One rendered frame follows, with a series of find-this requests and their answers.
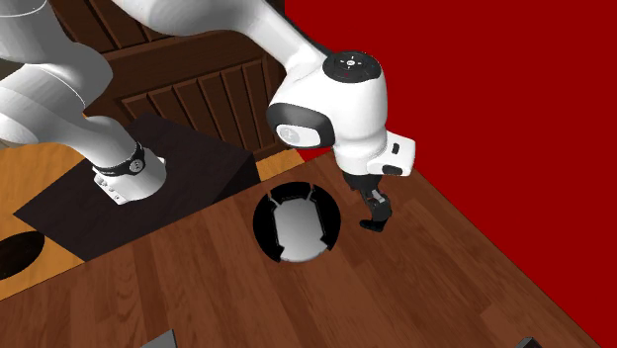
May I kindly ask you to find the black and grey round disc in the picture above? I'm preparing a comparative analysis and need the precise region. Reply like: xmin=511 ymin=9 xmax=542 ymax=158
xmin=252 ymin=181 xmax=342 ymax=264

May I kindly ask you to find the dark robot stand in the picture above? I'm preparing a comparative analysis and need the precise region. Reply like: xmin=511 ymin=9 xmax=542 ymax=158
xmin=13 ymin=112 xmax=262 ymax=263

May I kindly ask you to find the dark brown wooden furniture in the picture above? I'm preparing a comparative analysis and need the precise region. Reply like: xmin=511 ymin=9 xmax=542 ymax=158
xmin=46 ymin=0 xmax=293 ymax=163

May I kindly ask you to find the grey flat object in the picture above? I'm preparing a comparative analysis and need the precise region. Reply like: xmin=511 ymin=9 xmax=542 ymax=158
xmin=138 ymin=329 xmax=178 ymax=348

